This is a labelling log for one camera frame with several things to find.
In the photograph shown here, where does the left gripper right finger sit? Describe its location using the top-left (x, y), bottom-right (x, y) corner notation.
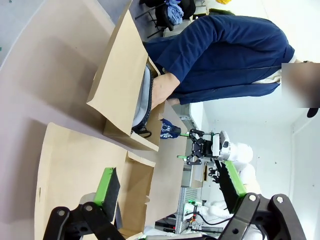
top-left (214, 159), bottom-right (307, 240)

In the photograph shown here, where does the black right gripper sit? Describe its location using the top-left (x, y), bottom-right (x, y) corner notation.
top-left (176, 128), bottom-right (214, 166)

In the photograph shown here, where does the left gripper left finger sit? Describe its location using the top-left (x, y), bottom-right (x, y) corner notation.
top-left (42, 166), bottom-right (126, 240)

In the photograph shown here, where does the navy CAMPUS pencil case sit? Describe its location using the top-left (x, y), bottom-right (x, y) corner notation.
top-left (159, 118), bottom-right (182, 140)

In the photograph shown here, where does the brown cardboard box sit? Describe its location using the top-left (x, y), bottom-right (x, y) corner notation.
top-left (85, 8), bottom-right (166, 153)
top-left (34, 121), bottom-right (156, 240)

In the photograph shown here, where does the grey CAMPUS pencil case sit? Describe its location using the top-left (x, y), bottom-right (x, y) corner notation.
top-left (130, 63), bottom-right (155, 139)

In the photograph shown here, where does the person's left forearm navy sleeve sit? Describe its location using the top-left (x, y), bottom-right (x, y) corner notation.
top-left (174, 83), bottom-right (251, 106)

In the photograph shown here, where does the person's right forearm navy sleeve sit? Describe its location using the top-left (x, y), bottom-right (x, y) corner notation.
top-left (144, 22), bottom-right (221, 85)

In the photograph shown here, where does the person's right hand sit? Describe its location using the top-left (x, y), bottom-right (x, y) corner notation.
top-left (150, 72), bottom-right (181, 111)

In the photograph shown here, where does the person in navy coat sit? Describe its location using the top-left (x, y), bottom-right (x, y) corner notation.
top-left (144, 14), bottom-right (320, 110)

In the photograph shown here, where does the black chair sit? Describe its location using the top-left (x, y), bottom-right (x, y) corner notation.
top-left (134, 0), bottom-right (197, 39)

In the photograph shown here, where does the blue garment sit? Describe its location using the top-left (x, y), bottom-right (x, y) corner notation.
top-left (166, 0), bottom-right (185, 26)

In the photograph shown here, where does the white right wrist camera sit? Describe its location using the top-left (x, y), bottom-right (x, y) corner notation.
top-left (211, 130), bottom-right (231, 161)

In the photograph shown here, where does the aluminium frame stand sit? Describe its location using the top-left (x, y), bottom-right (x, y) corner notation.
top-left (174, 186), bottom-right (202, 235)

